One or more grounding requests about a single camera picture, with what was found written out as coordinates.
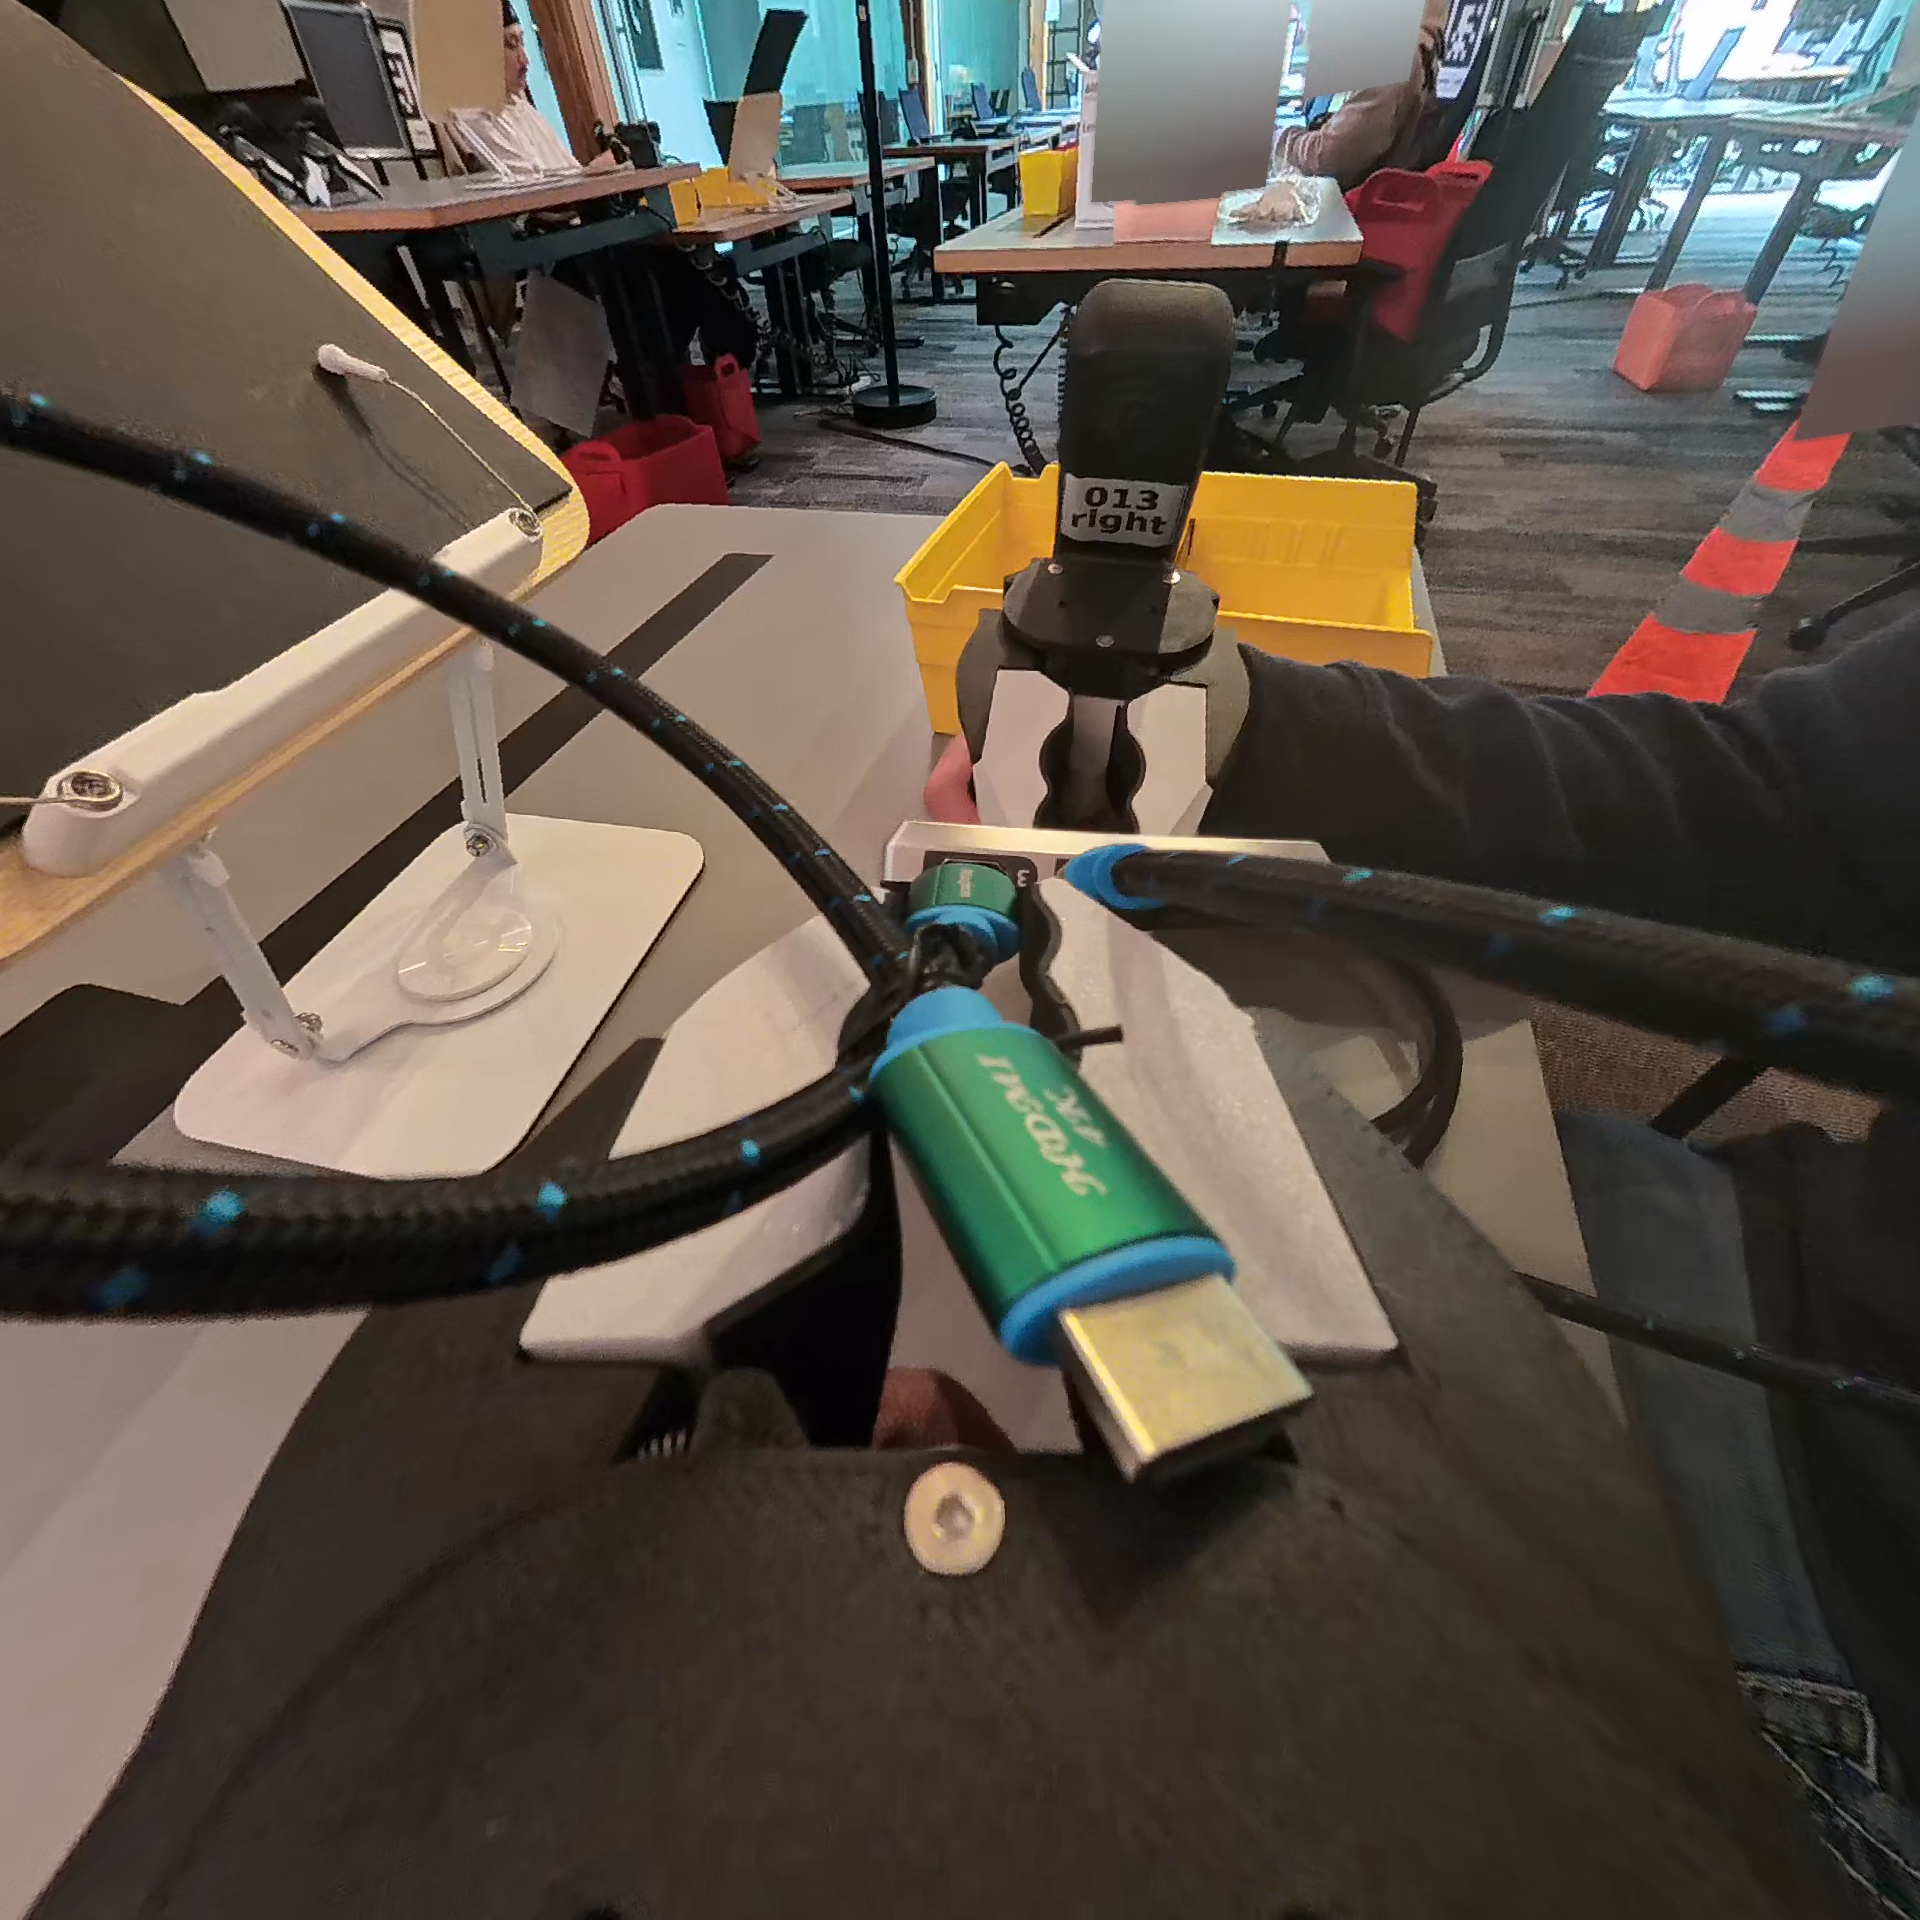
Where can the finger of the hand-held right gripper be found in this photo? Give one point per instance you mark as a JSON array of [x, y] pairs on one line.
[[1009, 751], [1173, 763]]

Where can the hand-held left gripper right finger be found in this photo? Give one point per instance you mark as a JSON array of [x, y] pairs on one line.
[[1273, 1187]]

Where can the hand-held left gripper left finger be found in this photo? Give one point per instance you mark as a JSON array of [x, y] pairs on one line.
[[753, 1019]]

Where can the silver HDMI splitter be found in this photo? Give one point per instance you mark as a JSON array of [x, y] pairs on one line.
[[917, 852]]

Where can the person's right forearm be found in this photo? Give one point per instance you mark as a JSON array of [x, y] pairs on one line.
[[1573, 776]]

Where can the person's right hand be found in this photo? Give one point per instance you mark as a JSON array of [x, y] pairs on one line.
[[947, 786]]

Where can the person's left hand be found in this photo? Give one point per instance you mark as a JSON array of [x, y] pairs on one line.
[[930, 1414]]

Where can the white folding stand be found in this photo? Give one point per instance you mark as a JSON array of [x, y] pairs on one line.
[[600, 934]]

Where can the yellow plastic bin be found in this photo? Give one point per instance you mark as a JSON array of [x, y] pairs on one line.
[[1318, 553]]

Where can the long wooden desk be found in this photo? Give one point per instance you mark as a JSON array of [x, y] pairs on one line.
[[496, 193], [1019, 247]]

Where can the person's jeans leg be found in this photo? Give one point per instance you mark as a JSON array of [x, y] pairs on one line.
[[1653, 1275]]

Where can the clear plastic bag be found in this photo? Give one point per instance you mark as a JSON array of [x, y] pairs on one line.
[[1266, 206]]

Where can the small yellow bin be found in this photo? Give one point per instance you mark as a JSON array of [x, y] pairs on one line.
[[720, 195], [1047, 183]]

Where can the red jacket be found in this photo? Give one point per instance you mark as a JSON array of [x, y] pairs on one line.
[[1413, 242]]

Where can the black office chair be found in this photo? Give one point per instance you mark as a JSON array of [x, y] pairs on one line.
[[1500, 299]]

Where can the black pole stand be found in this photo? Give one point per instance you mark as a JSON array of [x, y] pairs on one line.
[[863, 148]]

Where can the grey hanging paper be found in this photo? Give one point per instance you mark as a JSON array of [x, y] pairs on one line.
[[565, 358]]

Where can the coral bag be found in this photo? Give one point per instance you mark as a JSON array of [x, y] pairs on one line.
[[1688, 343]]

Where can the black white tag board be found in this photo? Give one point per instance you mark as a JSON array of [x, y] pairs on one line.
[[405, 86], [1472, 41]]

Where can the wooden pillar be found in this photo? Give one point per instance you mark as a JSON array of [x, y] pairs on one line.
[[577, 60]]

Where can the wooden-edged black board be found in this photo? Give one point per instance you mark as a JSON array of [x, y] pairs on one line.
[[180, 450]]

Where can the grey monitor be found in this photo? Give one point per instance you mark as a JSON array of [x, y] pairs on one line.
[[344, 69]]

